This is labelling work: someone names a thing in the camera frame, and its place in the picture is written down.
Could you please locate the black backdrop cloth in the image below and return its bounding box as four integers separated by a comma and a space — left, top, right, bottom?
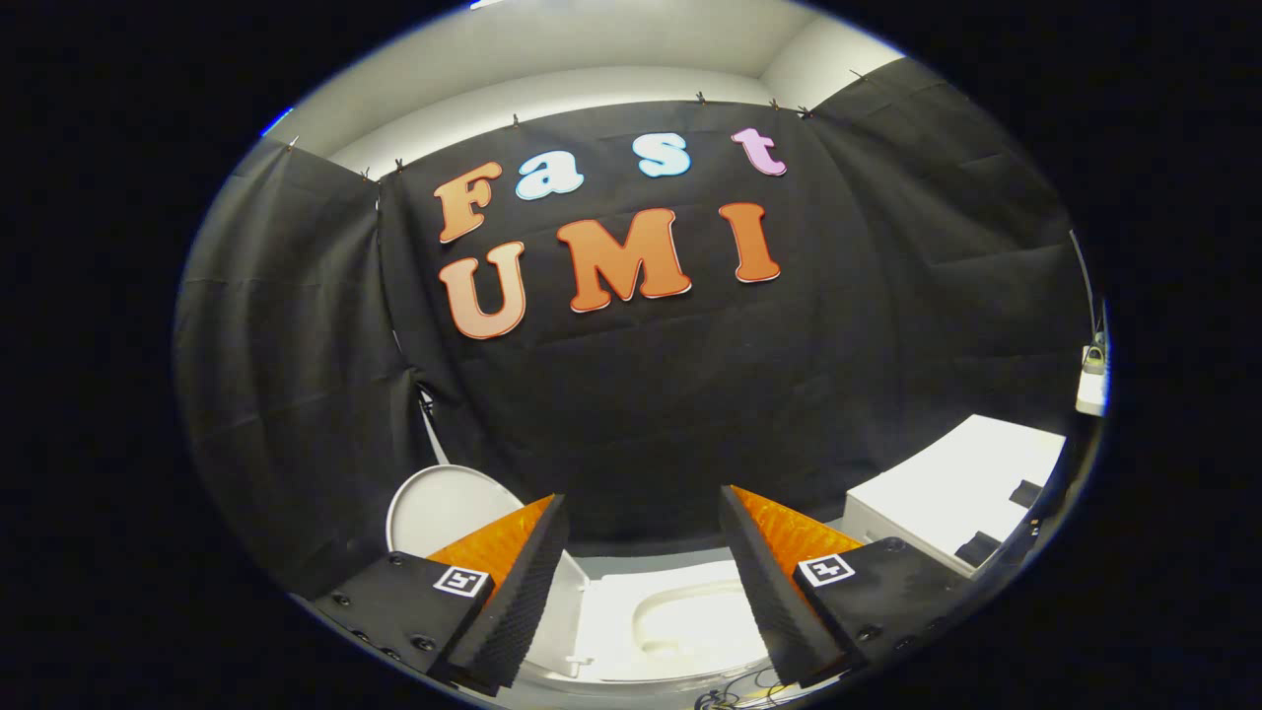
175, 54, 1095, 598

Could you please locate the tangle of black cables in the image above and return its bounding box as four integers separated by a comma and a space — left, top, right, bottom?
695, 666, 790, 709

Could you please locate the white cabinet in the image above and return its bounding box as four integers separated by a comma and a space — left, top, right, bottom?
843, 414, 1068, 580

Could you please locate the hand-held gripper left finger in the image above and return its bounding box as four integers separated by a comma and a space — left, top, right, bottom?
311, 494, 572, 696

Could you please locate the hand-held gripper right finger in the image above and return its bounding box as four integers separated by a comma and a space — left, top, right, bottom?
719, 485, 984, 690

